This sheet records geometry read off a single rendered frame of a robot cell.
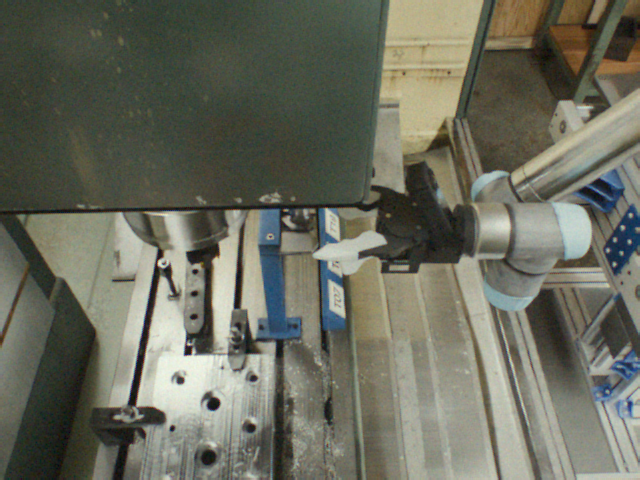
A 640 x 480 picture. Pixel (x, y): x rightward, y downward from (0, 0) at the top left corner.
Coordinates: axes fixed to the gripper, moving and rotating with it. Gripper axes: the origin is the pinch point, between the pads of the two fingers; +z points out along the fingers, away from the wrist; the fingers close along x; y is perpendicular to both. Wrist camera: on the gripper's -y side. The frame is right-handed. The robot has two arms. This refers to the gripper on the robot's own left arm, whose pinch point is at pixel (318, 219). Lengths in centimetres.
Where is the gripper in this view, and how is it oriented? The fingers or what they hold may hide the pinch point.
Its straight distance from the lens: 73.7
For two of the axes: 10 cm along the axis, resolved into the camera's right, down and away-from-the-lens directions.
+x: -0.2, -7.8, 6.3
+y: -0.3, 6.3, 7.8
